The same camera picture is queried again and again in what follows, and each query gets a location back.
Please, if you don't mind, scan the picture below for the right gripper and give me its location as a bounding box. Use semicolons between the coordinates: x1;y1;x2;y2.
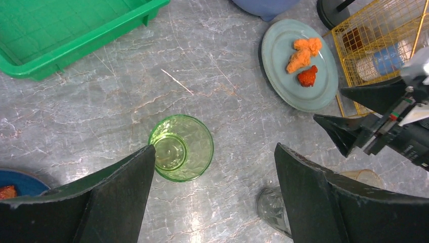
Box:
313;77;428;171

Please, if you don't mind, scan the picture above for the glass oil bottle dark liquid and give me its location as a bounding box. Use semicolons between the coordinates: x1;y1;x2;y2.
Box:
342;26;373;52

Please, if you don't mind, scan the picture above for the green plastic tray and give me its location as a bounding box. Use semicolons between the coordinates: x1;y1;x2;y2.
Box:
1;0;168;80

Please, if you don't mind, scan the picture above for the white blue canister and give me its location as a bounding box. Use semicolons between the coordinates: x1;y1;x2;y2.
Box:
356;40;412;82

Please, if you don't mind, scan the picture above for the amber glass cup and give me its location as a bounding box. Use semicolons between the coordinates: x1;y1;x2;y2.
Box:
339;169;384;189

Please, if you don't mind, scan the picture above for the orange chicken wing on blue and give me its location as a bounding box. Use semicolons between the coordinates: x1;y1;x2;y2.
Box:
0;185;18;200

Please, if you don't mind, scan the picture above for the grey round plate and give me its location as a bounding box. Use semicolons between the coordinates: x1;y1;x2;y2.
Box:
261;19;338;112

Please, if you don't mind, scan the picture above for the black microphone stand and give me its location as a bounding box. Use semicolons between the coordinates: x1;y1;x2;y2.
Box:
316;0;354;30

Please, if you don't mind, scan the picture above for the blue trash bin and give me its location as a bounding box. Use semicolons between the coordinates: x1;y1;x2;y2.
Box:
232;0;300;22

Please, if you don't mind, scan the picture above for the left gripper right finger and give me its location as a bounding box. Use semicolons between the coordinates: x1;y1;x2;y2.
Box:
274;143;428;242

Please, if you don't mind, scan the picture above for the dark grey glass cup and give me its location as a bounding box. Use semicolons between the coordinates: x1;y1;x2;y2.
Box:
256;186;292;238

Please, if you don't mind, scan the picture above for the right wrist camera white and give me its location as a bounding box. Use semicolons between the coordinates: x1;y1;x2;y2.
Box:
399;47;428;127

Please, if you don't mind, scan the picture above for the green glass cup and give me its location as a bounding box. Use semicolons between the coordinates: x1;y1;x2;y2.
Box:
148;114;214;182

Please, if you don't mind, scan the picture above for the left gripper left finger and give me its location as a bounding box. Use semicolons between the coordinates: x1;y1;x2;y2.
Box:
1;145;155;242

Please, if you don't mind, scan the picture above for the blue snack bag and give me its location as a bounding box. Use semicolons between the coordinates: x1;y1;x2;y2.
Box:
1;168;50;197

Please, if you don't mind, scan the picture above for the yellow wire basket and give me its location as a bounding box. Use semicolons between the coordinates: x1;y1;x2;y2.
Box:
323;0;429;118

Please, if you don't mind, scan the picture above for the orange fried chicken piece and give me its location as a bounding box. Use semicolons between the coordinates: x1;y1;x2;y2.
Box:
285;38;323;74

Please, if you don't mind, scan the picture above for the red fried chicken piece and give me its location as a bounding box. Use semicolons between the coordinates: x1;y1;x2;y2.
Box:
297;65;318;88

